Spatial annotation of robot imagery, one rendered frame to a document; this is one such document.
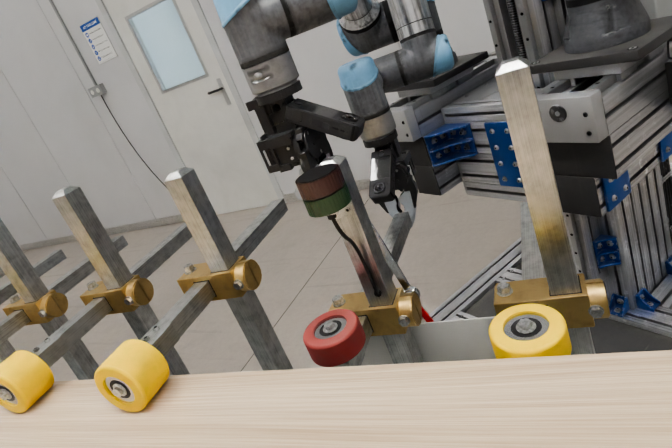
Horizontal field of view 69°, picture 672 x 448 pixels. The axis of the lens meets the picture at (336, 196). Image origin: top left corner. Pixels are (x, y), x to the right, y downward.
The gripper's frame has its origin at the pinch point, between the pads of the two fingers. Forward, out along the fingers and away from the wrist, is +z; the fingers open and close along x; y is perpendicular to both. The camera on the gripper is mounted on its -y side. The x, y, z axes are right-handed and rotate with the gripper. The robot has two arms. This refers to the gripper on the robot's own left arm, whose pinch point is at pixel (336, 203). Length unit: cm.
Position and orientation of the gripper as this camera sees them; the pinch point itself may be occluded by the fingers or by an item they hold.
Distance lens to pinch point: 78.3
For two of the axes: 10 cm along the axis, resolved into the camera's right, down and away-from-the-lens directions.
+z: 3.5, 8.8, 3.3
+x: -3.1, 4.4, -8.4
